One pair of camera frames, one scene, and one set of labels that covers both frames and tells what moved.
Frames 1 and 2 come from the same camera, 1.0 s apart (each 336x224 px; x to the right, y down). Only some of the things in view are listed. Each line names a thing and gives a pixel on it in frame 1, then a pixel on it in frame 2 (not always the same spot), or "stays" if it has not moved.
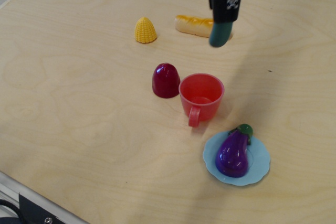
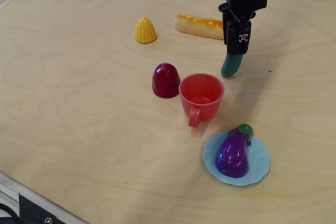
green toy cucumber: x=220 y=33 → x=231 y=64
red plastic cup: x=201 y=94 stays
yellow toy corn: x=145 y=31 stays
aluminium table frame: x=10 y=190 stays
